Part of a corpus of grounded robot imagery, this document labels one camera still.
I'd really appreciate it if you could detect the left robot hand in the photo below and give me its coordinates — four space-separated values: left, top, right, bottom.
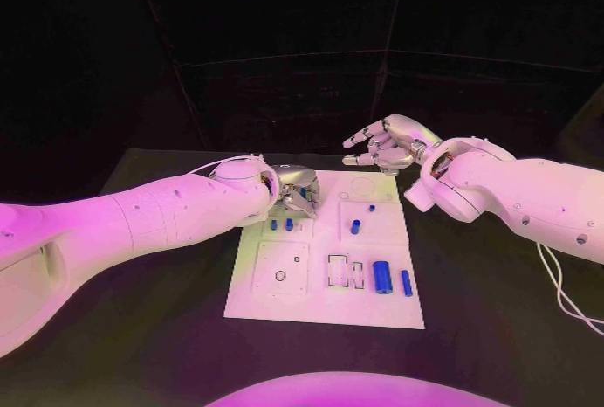
268 164 323 220

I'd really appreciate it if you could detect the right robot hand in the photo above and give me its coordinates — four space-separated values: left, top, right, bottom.
342 114 445 176

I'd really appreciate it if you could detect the white task board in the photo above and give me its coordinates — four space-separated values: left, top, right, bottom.
223 169 427 330

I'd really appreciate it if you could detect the large blue cylinder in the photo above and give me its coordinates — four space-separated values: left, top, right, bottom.
372 260 395 296

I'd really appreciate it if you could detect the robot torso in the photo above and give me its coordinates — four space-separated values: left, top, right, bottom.
203 371 510 407

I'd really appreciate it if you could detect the white cable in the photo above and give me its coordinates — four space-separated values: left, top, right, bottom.
186 154 265 176
536 242 604 328
543 245 604 336

